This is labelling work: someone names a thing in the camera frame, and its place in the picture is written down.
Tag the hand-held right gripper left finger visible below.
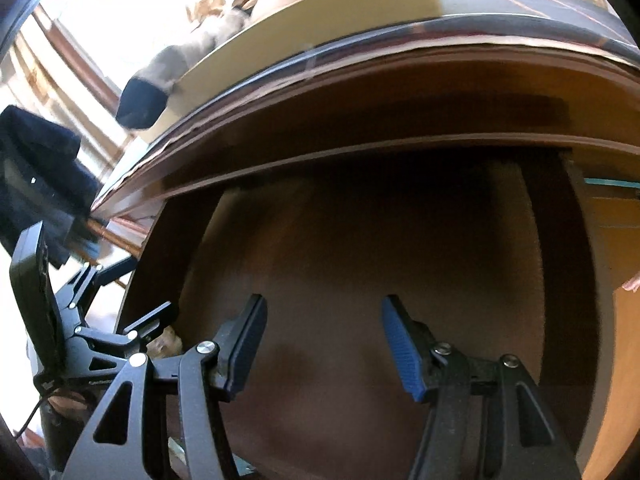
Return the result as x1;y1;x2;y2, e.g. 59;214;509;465
60;292;269;480

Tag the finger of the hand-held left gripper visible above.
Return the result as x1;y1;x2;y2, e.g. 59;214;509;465
75;301;180;358
64;255;139;312

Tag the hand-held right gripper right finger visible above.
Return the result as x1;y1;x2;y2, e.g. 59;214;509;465
381;294;583;480

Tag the beige cloth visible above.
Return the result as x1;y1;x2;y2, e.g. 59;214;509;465
147;327;183;358

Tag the large wooden drawer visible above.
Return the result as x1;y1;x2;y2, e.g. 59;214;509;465
115;145;616;480

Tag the grey sock with black toe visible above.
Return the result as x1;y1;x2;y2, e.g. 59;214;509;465
115;7;253;130

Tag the person's left hand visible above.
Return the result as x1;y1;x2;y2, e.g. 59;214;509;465
49;392;87;414

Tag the black coat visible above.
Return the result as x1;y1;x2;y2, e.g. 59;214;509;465
0;105;101;268

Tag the wood framed window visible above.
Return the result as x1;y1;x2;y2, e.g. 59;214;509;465
10;0;211;161

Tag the dark wooden desk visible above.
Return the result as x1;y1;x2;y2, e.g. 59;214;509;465
90;45;640;480

